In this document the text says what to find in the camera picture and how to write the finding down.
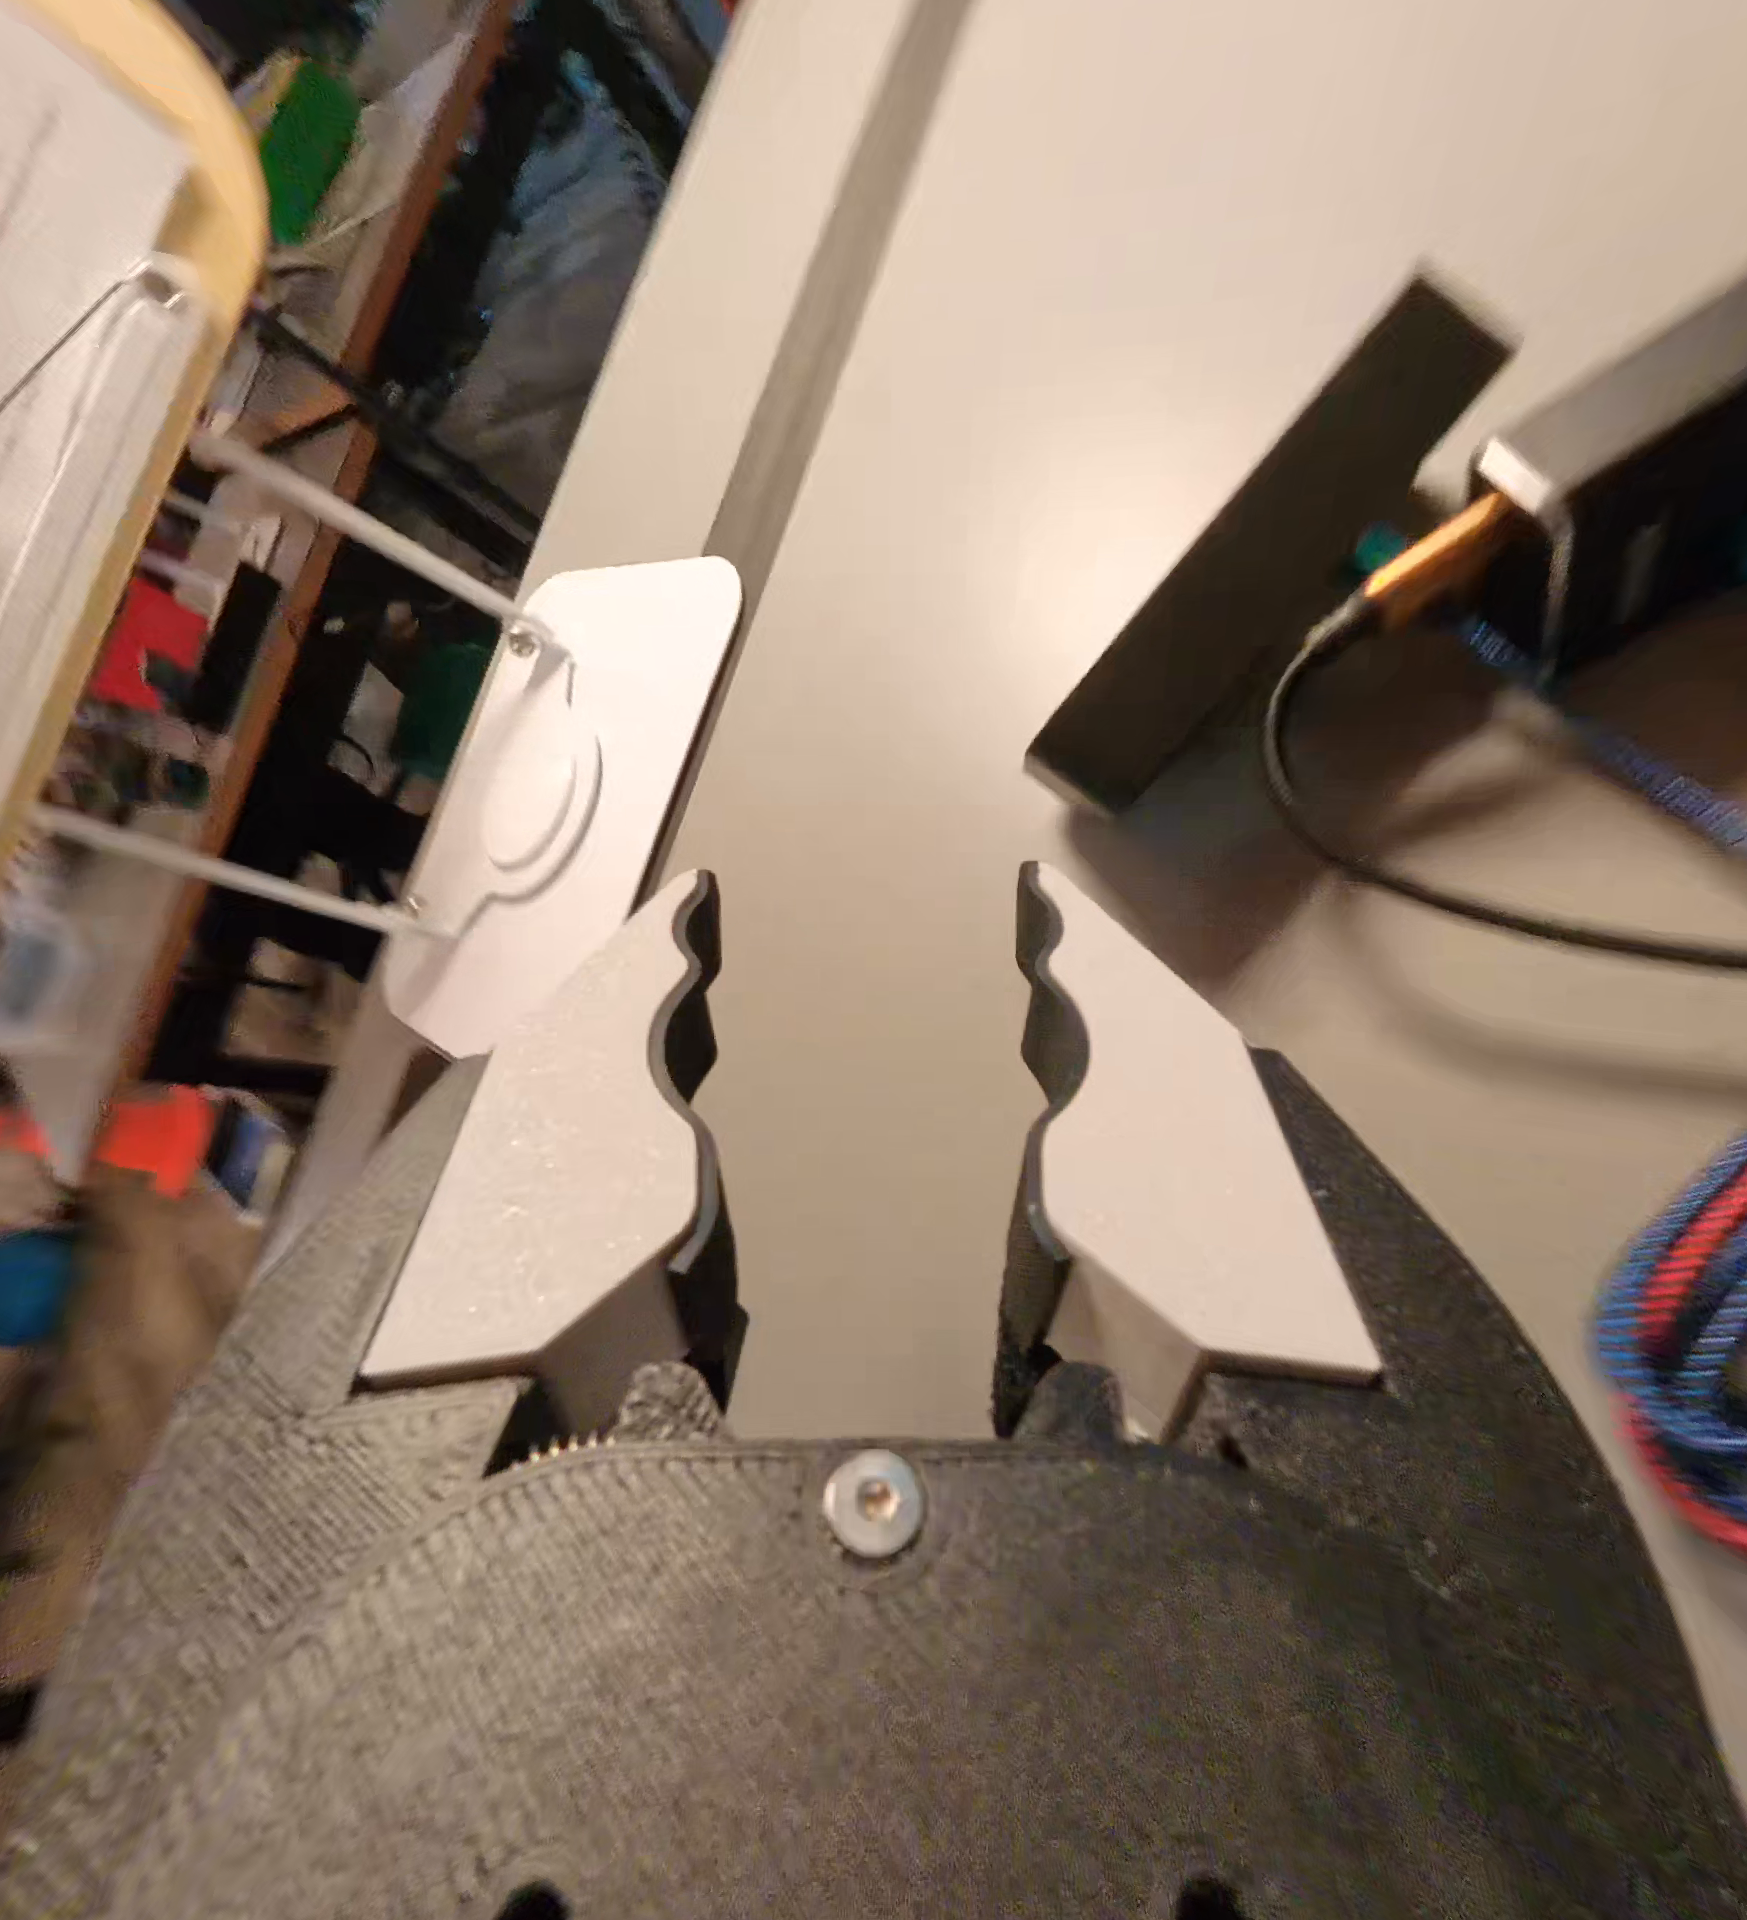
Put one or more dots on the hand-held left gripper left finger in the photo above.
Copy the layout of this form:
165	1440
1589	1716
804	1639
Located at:
544	1157

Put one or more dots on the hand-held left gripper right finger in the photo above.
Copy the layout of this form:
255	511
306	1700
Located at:
1188	1171

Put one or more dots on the black multi-port charging station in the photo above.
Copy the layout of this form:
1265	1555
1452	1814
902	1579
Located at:
1263	570

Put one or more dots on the dark grey usb hub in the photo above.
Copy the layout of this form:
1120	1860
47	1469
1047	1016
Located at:
1669	406

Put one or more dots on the silver stand base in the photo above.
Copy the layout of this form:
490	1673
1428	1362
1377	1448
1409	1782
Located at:
632	675

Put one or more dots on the paper in clear holder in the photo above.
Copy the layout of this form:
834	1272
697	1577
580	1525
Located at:
48	300

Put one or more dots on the round wooden board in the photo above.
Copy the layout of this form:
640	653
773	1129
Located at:
226	197

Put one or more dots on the green object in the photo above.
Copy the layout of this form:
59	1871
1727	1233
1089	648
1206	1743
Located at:
311	150

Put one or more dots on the wooden shelf frame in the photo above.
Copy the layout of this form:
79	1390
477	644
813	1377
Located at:
408	270

